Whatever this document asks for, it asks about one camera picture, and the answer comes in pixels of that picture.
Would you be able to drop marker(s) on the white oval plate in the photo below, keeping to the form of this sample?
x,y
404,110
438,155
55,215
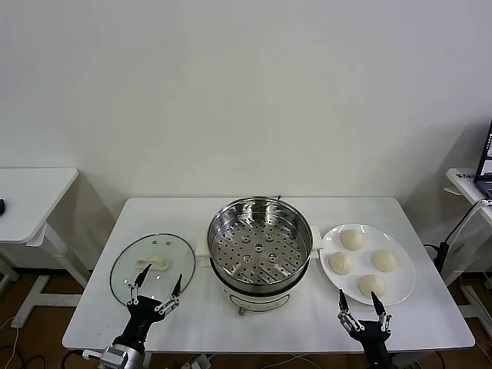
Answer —
x,y
404,285

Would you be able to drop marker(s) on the white steamed baozi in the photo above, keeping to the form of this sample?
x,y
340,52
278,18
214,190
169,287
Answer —
x,y
369,285
341,263
385,260
352,239

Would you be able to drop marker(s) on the white side table with laptop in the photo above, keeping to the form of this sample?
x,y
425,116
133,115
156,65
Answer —
x,y
463,184

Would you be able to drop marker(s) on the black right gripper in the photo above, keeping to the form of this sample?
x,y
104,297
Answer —
x,y
374,342

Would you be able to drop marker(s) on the stainless steel steamer basket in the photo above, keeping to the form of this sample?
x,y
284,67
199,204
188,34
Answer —
x,y
261,246

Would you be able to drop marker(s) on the white floor power strip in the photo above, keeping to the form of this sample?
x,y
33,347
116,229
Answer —
x,y
198,361

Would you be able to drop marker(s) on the small black device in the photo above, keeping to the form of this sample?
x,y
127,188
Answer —
x,y
2,206

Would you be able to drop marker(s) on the round glass pot lid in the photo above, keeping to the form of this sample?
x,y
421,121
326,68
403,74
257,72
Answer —
x,y
127,265

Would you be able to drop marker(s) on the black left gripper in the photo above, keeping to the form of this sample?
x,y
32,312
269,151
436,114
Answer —
x,y
142,315

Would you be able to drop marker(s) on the black power adapter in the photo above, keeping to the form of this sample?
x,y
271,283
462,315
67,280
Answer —
x,y
443,251

